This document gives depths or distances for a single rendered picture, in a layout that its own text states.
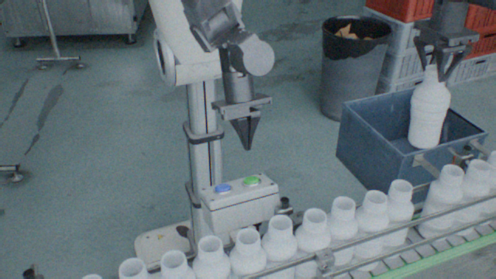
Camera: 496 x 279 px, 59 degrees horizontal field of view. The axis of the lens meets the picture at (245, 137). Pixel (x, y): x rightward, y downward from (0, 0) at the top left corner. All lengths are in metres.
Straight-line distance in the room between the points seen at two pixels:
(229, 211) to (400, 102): 0.95
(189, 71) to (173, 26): 0.13
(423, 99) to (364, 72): 2.06
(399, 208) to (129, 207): 1.86
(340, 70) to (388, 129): 1.32
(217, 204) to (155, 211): 1.64
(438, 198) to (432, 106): 0.17
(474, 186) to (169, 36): 0.75
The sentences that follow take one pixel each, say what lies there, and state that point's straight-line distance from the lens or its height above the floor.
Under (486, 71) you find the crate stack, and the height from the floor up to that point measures 0.06.
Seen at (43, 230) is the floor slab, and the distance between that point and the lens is 2.53.
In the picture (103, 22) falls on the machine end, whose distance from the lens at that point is 4.38.
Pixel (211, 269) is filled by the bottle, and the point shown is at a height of 1.13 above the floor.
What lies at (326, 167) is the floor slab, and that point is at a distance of 2.72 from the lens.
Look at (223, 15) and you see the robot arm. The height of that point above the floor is 1.42.
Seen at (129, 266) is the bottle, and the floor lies 1.15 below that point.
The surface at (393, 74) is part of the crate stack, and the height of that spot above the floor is 0.30.
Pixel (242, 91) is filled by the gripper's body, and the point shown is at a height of 1.30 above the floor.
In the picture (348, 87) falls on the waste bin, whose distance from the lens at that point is 2.99.
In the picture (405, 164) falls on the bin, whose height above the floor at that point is 0.91.
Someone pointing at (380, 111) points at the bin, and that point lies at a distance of 1.60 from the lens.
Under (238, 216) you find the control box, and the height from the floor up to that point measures 1.08.
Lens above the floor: 1.68
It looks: 35 degrees down
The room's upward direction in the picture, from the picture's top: straight up
